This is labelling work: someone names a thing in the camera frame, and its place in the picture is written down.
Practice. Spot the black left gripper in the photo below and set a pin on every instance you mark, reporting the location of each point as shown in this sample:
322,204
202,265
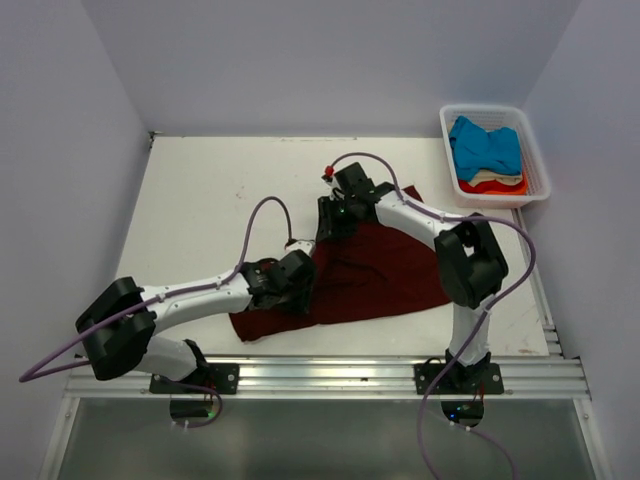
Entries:
301,302

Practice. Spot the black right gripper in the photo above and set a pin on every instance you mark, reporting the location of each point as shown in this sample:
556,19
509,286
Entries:
329,226

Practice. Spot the dark red t shirt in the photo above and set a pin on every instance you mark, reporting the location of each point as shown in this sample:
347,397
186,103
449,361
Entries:
378,272

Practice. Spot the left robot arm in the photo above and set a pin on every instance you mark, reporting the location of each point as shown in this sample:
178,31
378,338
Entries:
122,328

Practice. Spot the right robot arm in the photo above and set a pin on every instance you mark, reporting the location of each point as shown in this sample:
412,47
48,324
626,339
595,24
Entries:
471,265

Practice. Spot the cream t shirt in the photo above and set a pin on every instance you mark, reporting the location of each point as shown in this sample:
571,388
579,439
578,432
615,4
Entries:
485,175

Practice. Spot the orange red t shirt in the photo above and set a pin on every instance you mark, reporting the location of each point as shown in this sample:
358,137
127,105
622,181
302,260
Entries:
494,187

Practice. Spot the blue t shirt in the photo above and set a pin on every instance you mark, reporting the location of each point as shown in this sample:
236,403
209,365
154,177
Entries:
474,148

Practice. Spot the white plastic basket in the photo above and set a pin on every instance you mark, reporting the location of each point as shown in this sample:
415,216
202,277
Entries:
492,117

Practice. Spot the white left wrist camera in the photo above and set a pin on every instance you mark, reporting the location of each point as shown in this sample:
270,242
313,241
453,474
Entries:
304,245

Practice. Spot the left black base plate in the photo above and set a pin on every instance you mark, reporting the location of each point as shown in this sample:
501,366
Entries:
223,378

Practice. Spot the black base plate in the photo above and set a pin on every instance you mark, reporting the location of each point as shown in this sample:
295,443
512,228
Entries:
484,377
223,378

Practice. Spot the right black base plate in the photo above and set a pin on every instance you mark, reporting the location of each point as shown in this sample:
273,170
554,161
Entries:
484,377

